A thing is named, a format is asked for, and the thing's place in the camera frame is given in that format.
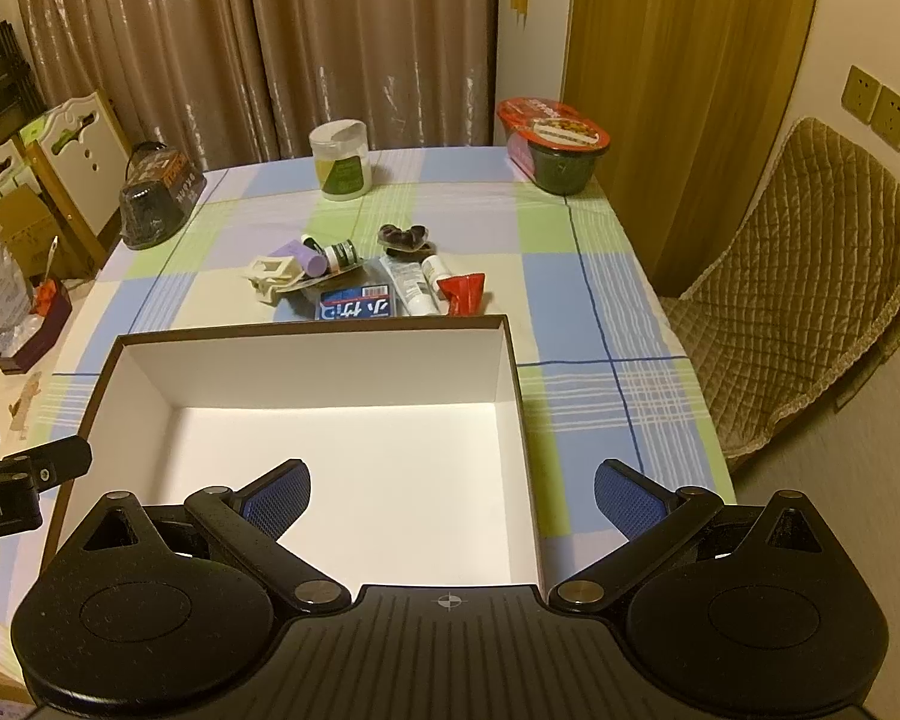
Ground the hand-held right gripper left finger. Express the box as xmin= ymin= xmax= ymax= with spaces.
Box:
xmin=71 ymin=459 xmax=353 ymax=610

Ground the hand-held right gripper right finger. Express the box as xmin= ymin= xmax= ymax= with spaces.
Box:
xmin=547 ymin=459 xmax=833 ymax=612

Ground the white brown-rimmed storage box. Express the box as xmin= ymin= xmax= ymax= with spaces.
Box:
xmin=41 ymin=313 xmax=548 ymax=593

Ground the blue floss pick box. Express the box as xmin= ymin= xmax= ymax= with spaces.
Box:
xmin=316 ymin=285 xmax=404 ymax=322

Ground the cream plastic clip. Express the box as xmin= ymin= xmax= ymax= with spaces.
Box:
xmin=241 ymin=255 xmax=301 ymax=306

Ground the purple tube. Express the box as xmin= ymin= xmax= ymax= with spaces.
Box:
xmin=274 ymin=238 xmax=329 ymax=278

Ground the small green label bottle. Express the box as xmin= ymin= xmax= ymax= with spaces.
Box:
xmin=322 ymin=238 xmax=362 ymax=271

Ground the white printed tube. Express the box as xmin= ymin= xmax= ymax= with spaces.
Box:
xmin=379 ymin=255 xmax=440 ymax=314

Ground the red snack packet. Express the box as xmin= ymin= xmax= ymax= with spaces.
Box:
xmin=435 ymin=272 xmax=490 ymax=317

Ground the dark velvet scrunchie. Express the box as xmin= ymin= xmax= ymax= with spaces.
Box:
xmin=377 ymin=223 xmax=434 ymax=254

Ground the checked tablecloth covered desktop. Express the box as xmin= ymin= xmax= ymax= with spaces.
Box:
xmin=0 ymin=146 xmax=736 ymax=661

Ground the small tan trinket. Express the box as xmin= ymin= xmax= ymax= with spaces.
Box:
xmin=9 ymin=371 xmax=42 ymax=440

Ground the dark brown desk organiser box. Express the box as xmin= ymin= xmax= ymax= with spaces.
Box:
xmin=0 ymin=277 xmax=74 ymax=374

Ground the cardboard box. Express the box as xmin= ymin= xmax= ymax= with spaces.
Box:
xmin=0 ymin=184 xmax=68 ymax=278

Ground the black instant noodle bowl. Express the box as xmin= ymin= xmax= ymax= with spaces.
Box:
xmin=118 ymin=142 xmax=207 ymax=248

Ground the quilted tan chair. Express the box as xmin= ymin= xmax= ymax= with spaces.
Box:
xmin=660 ymin=116 xmax=900 ymax=466

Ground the white carved board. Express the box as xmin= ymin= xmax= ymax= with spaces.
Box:
xmin=0 ymin=90 xmax=132 ymax=278

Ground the white jar with green label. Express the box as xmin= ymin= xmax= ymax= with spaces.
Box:
xmin=309 ymin=120 xmax=372 ymax=201

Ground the red lidded instant noodle bowl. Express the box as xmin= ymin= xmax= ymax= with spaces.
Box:
xmin=496 ymin=96 xmax=614 ymax=194

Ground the black metal rack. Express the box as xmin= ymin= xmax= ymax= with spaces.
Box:
xmin=0 ymin=0 xmax=46 ymax=143

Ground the wooden door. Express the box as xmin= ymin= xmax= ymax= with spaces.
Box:
xmin=562 ymin=0 xmax=826 ymax=297

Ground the gold wall socket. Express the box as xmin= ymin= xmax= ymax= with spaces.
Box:
xmin=840 ymin=65 xmax=882 ymax=125
xmin=870 ymin=85 xmax=900 ymax=151

